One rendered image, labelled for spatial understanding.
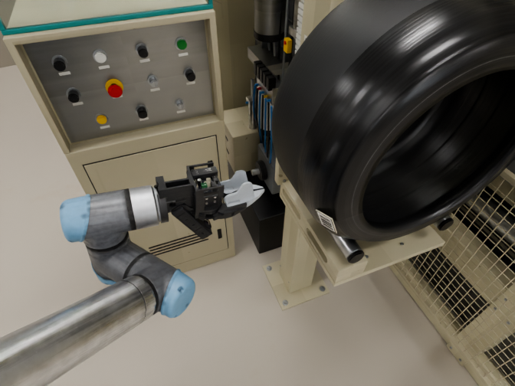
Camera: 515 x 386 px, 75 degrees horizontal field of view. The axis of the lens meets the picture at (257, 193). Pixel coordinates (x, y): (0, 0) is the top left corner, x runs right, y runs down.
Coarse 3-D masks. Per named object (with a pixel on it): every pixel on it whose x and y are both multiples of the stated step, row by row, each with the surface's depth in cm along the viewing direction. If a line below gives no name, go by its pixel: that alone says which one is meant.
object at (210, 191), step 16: (160, 176) 60; (192, 176) 61; (208, 176) 63; (160, 192) 57; (176, 192) 59; (192, 192) 60; (208, 192) 61; (160, 208) 58; (176, 208) 62; (192, 208) 63; (208, 208) 63
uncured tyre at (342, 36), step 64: (384, 0) 56; (448, 0) 51; (512, 0) 51; (320, 64) 59; (384, 64) 50; (448, 64) 49; (512, 64) 53; (320, 128) 57; (384, 128) 53; (448, 128) 93; (512, 128) 78; (320, 192) 63; (384, 192) 97; (448, 192) 89
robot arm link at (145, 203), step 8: (136, 192) 58; (144, 192) 58; (152, 192) 58; (136, 200) 57; (144, 200) 57; (152, 200) 58; (136, 208) 57; (144, 208) 57; (152, 208) 58; (136, 216) 57; (144, 216) 57; (152, 216) 58; (160, 216) 59; (136, 224) 58; (144, 224) 58; (152, 224) 59
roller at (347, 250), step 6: (330, 234) 88; (336, 240) 86; (342, 240) 84; (348, 240) 84; (354, 240) 84; (342, 246) 84; (348, 246) 83; (354, 246) 83; (342, 252) 85; (348, 252) 82; (354, 252) 82; (360, 252) 82; (348, 258) 82; (354, 258) 82; (360, 258) 83
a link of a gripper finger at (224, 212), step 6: (222, 204) 65; (240, 204) 65; (246, 204) 66; (222, 210) 64; (228, 210) 64; (234, 210) 65; (240, 210) 66; (216, 216) 63; (222, 216) 64; (228, 216) 64
